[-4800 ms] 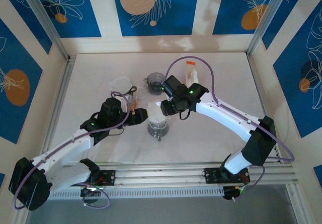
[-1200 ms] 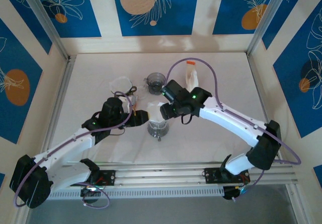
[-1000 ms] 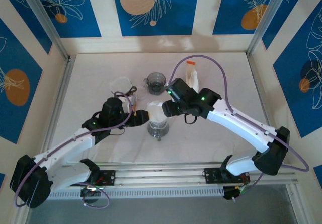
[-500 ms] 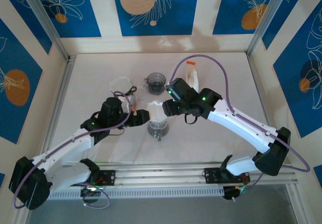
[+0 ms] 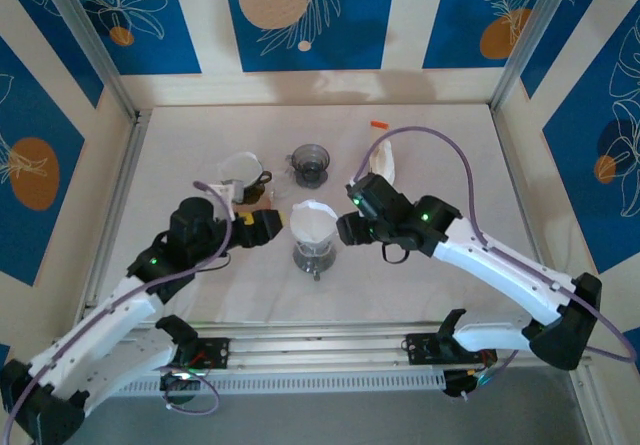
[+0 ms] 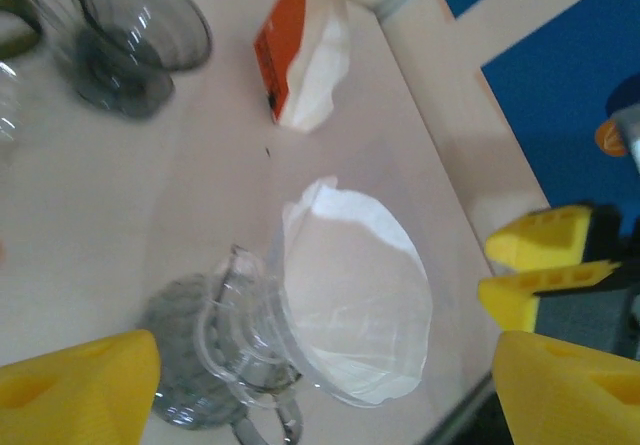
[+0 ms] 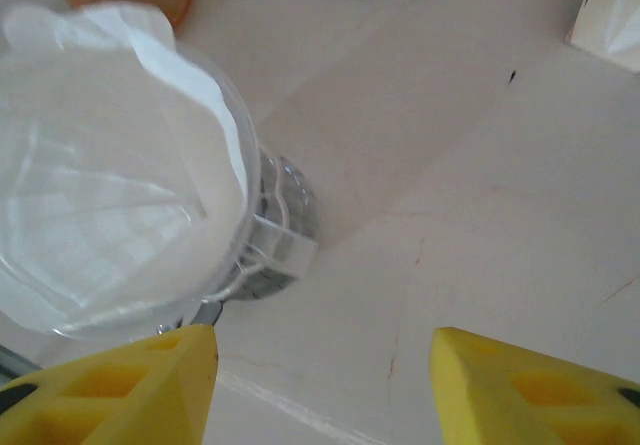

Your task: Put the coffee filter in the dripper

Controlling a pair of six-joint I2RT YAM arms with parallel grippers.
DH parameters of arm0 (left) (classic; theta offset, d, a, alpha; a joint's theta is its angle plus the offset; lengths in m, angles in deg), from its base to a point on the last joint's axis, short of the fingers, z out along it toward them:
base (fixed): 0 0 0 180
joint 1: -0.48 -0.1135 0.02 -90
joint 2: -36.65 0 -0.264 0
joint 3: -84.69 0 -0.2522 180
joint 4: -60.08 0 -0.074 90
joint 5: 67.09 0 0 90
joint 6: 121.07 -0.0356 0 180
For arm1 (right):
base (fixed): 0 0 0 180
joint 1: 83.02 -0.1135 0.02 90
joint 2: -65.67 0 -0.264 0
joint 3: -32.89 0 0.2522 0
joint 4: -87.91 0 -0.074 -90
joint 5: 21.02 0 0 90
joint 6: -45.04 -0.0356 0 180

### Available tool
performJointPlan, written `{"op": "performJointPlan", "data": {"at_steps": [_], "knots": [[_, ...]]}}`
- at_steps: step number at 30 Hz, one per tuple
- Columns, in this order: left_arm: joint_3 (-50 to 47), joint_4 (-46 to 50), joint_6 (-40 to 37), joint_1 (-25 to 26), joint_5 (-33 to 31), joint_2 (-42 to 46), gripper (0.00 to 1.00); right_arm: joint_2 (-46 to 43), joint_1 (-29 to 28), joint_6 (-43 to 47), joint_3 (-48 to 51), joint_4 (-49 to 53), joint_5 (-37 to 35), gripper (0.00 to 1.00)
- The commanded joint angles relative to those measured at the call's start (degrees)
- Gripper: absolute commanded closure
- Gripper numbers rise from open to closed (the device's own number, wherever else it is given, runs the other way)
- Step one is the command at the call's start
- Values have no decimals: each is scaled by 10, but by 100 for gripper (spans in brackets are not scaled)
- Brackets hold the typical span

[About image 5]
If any orange plastic carafe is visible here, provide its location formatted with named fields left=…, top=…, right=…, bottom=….
left=233, top=199, right=275, bottom=215

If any dark olive plastic dripper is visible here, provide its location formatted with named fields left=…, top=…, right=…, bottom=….
left=229, top=169, right=275, bottom=205

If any white paper coffee filter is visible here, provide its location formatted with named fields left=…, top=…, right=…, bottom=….
left=289, top=200, right=339, bottom=256
left=218, top=151, right=265, bottom=189

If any clear plastic dripper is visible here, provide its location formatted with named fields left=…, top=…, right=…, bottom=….
left=289, top=209, right=339, bottom=261

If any smoke grey ribbed carafe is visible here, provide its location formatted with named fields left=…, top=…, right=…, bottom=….
left=291, top=244, right=337, bottom=282

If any orange coffee filter pack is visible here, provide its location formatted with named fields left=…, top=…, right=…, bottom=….
left=368, top=119, right=399, bottom=186

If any smoke grey plastic dripper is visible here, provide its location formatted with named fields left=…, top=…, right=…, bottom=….
left=284, top=143, right=332, bottom=189

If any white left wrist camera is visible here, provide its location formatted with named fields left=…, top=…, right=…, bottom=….
left=208, top=178, right=237, bottom=202

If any aluminium side rail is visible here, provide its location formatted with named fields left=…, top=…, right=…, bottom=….
left=490, top=107, right=566, bottom=326
left=82, top=108, right=154, bottom=316

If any purple camera cable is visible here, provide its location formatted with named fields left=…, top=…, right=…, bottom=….
left=3, top=179, right=236, bottom=441
left=347, top=125, right=640, bottom=401

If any aluminium mounting rail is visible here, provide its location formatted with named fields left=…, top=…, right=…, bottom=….
left=42, top=320, right=596, bottom=380

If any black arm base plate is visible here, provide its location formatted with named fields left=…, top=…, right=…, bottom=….
left=404, top=332, right=499, bottom=366
left=184, top=337, right=231, bottom=371

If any white slotted cable duct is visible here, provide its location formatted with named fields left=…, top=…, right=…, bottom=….
left=107, top=370, right=447, bottom=397

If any aluminium corner post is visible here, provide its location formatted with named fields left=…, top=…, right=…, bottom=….
left=490, top=0, right=584, bottom=112
left=37, top=0, right=141, bottom=122

